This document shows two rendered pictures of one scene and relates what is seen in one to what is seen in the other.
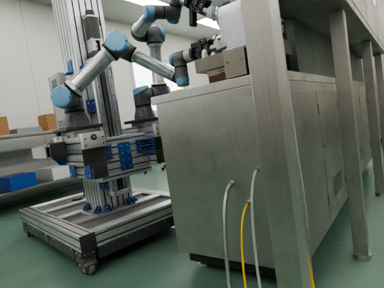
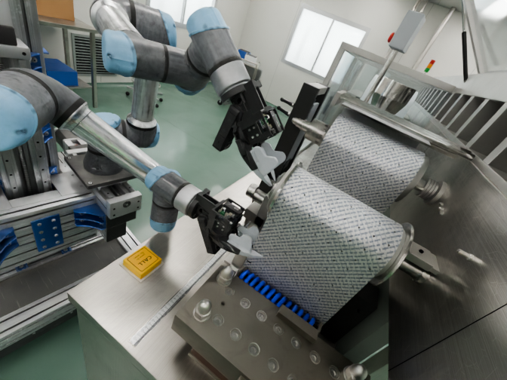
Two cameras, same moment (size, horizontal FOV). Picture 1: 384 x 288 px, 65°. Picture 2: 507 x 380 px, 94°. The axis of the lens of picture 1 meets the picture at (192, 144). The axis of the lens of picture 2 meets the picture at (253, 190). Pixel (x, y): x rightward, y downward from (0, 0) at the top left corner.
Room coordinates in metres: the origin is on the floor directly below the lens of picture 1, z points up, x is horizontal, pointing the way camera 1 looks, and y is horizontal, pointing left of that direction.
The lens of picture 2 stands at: (1.18, -0.03, 1.53)
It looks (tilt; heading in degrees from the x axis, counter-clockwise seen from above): 33 degrees down; 340
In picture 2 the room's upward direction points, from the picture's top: 23 degrees clockwise
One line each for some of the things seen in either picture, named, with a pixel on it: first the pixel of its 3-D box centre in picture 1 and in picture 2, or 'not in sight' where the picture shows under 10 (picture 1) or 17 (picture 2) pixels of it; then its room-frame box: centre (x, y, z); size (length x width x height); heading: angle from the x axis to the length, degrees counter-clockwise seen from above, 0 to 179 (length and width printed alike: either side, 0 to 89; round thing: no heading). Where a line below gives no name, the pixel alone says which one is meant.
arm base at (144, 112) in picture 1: (144, 111); (103, 156); (2.16, 0.31, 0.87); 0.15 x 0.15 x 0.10
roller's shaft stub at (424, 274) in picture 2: not in sight; (406, 264); (1.43, -0.49, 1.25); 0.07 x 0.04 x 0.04; 53
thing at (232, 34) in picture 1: (242, 38); (296, 273); (1.48, -0.32, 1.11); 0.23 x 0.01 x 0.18; 53
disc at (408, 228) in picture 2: not in sight; (388, 253); (1.45, -0.45, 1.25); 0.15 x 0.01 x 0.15; 143
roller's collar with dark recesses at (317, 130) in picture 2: not in sight; (318, 133); (1.82, -0.38, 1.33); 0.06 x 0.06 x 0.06; 53
